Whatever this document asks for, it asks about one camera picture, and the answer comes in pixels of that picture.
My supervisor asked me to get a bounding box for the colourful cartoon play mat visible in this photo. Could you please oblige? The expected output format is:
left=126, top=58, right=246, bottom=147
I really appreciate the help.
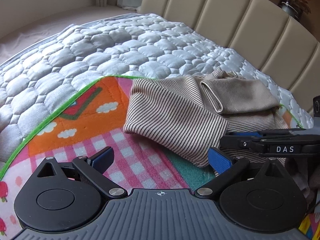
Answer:
left=1, top=77, right=214, bottom=239

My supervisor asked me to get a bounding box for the white quilted mattress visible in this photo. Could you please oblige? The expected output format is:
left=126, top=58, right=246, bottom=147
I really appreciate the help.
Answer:
left=1, top=14, right=313, bottom=174

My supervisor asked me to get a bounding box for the beige striped garment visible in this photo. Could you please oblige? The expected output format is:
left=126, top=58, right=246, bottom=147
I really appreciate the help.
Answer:
left=123, top=68, right=287, bottom=167

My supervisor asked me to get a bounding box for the beige padded headboard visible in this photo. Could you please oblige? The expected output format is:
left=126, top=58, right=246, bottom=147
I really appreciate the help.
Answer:
left=140, top=0, right=319, bottom=111

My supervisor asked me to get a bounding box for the potted red leaf plant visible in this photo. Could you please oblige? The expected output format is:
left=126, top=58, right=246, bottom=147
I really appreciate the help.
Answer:
left=278, top=0, right=311, bottom=21

